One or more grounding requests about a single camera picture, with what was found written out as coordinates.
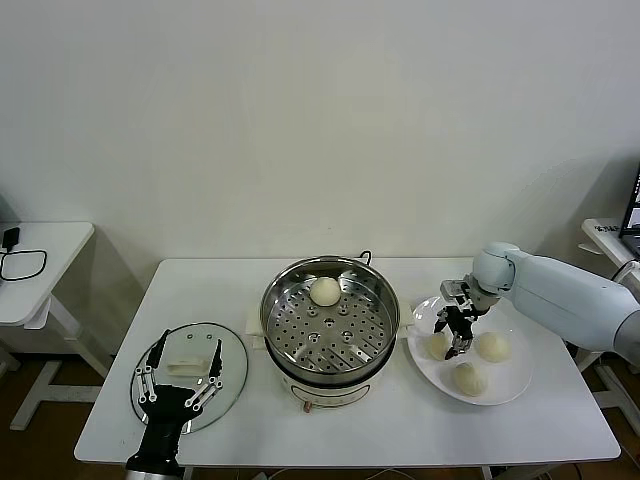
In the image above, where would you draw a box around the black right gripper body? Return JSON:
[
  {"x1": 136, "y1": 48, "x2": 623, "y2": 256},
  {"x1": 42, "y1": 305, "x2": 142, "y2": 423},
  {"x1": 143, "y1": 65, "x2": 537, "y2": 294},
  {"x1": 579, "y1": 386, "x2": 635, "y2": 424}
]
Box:
[{"x1": 447, "y1": 301, "x2": 485, "y2": 342}]

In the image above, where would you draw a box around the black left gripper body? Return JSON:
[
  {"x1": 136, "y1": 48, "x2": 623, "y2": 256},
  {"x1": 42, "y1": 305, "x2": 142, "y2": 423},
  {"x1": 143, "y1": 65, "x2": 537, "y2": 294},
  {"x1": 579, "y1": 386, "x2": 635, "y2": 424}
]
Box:
[{"x1": 124, "y1": 383, "x2": 204, "y2": 474}]

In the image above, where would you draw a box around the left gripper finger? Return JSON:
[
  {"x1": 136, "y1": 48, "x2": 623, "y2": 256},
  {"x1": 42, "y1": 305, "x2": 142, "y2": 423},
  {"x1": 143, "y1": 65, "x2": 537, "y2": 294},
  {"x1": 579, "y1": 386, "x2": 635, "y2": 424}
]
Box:
[
  {"x1": 133, "y1": 328, "x2": 171, "y2": 404},
  {"x1": 183, "y1": 338, "x2": 224, "y2": 412}
]

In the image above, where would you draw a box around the glass lid with cream handle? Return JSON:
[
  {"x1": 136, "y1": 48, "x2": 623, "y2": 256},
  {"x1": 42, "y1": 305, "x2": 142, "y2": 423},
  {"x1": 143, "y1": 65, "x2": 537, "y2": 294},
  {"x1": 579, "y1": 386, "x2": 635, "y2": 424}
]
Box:
[{"x1": 130, "y1": 321, "x2": 250, "y2": 434}]

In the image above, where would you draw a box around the white steamed baozi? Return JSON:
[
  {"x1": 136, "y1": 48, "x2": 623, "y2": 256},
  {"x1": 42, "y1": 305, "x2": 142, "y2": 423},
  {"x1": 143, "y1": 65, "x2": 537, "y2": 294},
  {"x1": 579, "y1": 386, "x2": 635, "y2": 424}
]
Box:
[
  {"x1": 308, "y1": 276, "x2": 343, "y2": 308},
  {"x1": 452, "y1": 362, "x2": 489, "y2": 399},
  {"x1": 474, "y1": 332, "x2": 513, "y2": 364},
  {"x1": 424, "y1": 333, "x2": 451, "y2": 361}
]

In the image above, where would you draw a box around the stainless steel steamer basket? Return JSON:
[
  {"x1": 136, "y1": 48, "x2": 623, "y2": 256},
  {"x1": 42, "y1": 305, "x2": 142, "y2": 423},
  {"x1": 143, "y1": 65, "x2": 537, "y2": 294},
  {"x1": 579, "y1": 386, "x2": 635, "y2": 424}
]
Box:
[{"x1": 243, "y1": 255, "x2": 416, "y2": 384}]

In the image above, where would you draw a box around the white round plate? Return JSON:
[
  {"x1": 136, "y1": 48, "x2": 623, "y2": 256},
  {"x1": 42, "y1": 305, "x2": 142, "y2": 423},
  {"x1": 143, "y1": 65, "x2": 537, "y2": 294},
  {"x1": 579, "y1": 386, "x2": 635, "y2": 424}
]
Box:
[{"x1": 405, "y1": 294, "x2": 535, "y2": 407}]

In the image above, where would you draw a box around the cream electric cooker pot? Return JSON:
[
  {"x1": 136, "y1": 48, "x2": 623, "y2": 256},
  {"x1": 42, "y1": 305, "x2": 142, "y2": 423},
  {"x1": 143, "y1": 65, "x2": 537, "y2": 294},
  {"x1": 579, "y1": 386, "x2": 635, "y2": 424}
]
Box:
[{"x1": 249, "y1": 329, "x2": 401, "y2": 415}]

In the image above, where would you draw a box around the white side table with adapter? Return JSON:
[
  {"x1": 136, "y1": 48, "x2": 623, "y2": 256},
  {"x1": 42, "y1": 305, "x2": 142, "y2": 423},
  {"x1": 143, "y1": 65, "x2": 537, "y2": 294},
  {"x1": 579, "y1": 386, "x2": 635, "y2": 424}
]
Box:
[{"x1": 0, "y1": 221, "x2": 114, "y2": 432}]

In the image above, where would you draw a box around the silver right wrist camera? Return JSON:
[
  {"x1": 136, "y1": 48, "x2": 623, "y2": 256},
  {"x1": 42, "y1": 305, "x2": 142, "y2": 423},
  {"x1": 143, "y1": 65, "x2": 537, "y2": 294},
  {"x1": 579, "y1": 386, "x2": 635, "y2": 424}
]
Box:
[{"x1": 439, "y1": 279, "x2": 474, "y2": 304}]

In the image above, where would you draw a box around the black power strip with cable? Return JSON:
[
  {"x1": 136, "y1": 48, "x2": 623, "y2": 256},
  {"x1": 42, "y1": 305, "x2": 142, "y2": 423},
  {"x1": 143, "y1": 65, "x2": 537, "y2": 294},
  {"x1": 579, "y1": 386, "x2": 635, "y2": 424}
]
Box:
[{"x1": 564, "y1": 342, "x2": 590, "y2": 372}]

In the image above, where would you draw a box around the black looped adapter cable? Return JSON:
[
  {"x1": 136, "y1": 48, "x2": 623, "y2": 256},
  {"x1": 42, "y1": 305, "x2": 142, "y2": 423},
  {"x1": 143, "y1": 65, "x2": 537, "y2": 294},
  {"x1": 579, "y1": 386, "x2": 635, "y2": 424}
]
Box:
[{"x1": 0, "y1": 247, "x2": 50, "y2": 285}]

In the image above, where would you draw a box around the white cable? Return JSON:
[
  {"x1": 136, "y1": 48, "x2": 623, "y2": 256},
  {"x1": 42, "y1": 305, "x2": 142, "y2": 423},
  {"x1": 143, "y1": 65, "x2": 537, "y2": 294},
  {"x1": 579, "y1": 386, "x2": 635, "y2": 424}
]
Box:
[{"x1": 612, "y1": 259, "x2": 640, "y2": 286}]

